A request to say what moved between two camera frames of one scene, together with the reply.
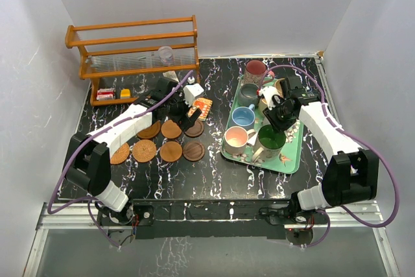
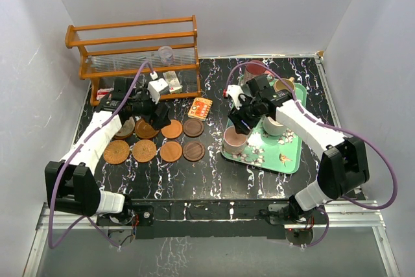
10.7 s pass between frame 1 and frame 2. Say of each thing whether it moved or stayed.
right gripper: moved
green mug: moved
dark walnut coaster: stayed
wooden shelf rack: stayed
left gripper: moved
